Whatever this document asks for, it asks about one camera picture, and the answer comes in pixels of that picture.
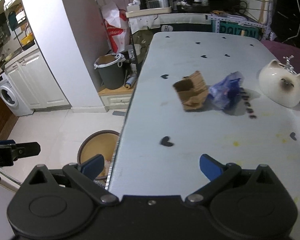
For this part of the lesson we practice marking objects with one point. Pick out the dark grey plastic bucket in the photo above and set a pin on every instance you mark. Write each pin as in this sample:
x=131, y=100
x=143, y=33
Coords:
x=110, y=70

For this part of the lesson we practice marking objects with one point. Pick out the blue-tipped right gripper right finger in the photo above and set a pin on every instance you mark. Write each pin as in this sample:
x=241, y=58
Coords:
x=220, y=176

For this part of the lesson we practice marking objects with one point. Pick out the white low drawer cabinet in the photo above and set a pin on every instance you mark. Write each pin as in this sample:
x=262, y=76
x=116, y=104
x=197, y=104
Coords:
x=117, y=98

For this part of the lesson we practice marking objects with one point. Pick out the round brown trash bin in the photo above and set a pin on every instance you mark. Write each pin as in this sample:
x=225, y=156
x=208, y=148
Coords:
x=102, y=142

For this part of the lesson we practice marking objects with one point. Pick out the blue plastic wrapper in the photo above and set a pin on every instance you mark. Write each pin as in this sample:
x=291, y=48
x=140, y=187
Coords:
x=225, y=94

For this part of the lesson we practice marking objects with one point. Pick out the blue white spray can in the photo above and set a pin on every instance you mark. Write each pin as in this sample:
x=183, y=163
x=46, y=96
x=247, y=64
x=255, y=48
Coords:
x=130, y=81

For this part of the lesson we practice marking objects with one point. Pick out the grey floor mat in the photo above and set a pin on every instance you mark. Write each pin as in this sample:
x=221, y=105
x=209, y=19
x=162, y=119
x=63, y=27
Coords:
x=119, y=113

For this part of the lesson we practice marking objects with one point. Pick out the white kitchen cabinet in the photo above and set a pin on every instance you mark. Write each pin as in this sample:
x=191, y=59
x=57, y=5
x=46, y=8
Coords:
x=34, y=81

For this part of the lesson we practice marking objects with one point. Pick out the white ceramic cat figurine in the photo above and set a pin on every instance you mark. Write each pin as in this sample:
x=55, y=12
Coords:
x=280, y=83

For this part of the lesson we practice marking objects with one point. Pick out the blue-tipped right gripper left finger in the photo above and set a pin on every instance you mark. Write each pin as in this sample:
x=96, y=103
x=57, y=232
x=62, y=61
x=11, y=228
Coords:
x=81, y=177

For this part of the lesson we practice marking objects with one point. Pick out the red white plastic bag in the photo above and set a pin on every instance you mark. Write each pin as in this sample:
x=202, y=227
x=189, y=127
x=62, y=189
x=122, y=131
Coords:
x=117, y=27

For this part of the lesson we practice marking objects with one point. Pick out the white tissue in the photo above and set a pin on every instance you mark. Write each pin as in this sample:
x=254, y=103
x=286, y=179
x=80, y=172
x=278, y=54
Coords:
x=107, y=164

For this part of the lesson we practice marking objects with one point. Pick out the white washing machine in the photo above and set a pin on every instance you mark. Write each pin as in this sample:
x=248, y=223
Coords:
x=12, y=99

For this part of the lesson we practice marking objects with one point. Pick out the brown cardboard box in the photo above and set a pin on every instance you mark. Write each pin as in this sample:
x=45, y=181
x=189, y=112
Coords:
x=192, y=91

